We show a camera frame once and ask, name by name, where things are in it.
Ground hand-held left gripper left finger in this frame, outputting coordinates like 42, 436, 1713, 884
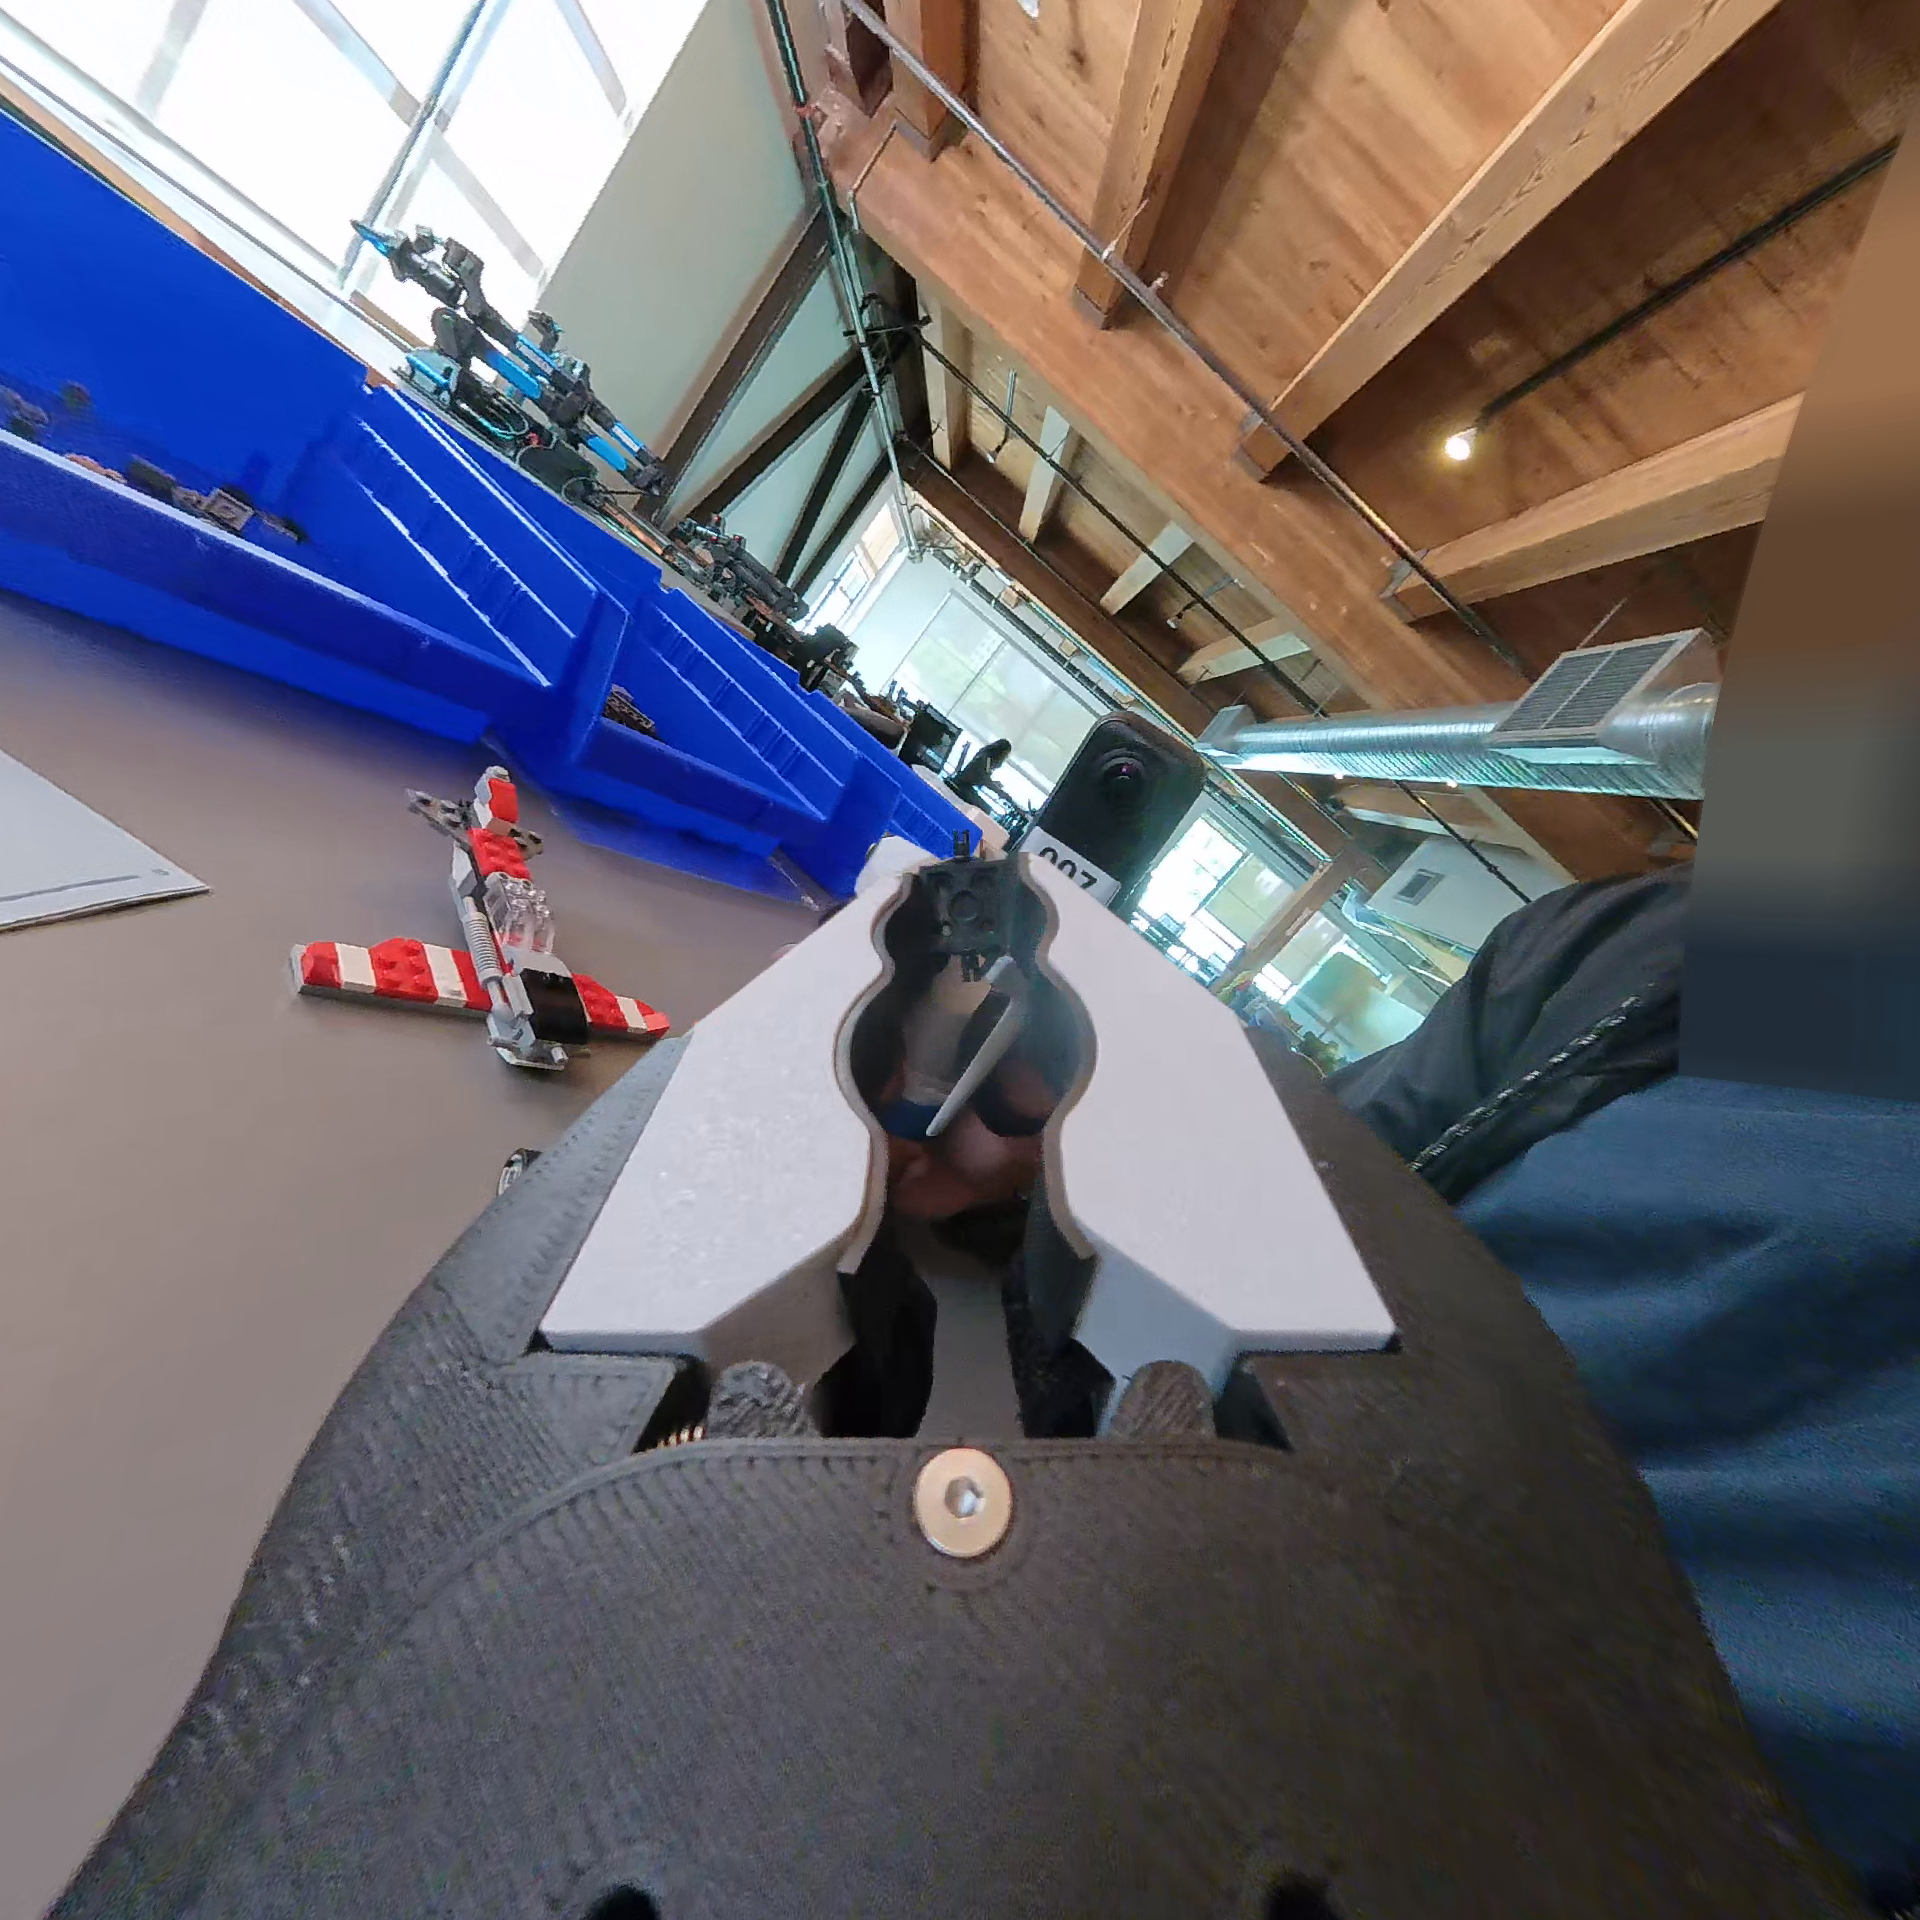
540, 871, 907, 1417

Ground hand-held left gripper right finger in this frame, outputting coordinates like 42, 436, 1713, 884
1020, 857, 1404, 1392

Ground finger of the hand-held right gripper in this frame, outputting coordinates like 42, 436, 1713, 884
916, 954, 1045, 1147

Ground small grey toy piece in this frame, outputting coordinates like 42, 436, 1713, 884
899, 857, 1056, 981

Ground red white toy brick airplane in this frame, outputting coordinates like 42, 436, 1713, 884
288, 767, 678, 1081

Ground grey desk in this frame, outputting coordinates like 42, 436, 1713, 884
0, 582, 888, 1920

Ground person's right hand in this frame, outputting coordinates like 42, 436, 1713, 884
865, 1044, 1074, 1225

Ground person's legs in jeans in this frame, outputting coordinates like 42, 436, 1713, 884
1465, 1075, 1920, 1899

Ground white instruction booklet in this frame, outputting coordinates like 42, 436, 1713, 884
0, 748, 217, 937

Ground pile of toy bricks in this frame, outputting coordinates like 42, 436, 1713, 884
0, 373, 308, 560

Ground silver ventilation duct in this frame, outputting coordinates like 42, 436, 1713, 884
1198, 629, 1731, 811

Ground black camera tripod rig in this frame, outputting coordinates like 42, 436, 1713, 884
342, 214, 681, 516

